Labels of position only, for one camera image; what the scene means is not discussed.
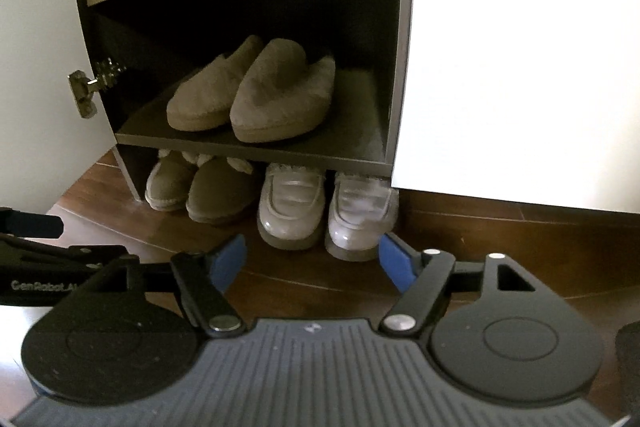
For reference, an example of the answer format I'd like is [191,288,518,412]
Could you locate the white leather loafer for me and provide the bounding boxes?
[324,172,401,262]
[256,162,328,251]

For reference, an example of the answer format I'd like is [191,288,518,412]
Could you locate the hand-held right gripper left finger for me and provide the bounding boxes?
[75,234,248,339]

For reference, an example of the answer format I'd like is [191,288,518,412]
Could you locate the metal cabinet hinge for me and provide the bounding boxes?
[67,57,123,118]

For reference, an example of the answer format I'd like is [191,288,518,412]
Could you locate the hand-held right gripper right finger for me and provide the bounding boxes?
[377,232,553,338]

